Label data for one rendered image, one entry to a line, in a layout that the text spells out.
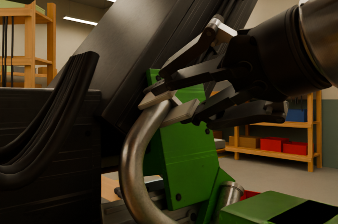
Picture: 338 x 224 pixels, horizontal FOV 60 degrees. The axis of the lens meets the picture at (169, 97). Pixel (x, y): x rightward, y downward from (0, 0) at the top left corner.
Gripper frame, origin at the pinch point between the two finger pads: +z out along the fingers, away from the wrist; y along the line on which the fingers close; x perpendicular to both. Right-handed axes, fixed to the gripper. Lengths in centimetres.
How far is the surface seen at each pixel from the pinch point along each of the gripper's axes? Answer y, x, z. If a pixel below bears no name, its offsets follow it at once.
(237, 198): -18.1, 1.9, 0.9
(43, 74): 44, -393, 817
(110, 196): -28, -7, 64
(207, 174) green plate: -14.2, 0.2, 4.5
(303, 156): -365, -323, 227
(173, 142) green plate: -6.0, 0.6, 4.4
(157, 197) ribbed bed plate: -8.8, 8.0, 6.0
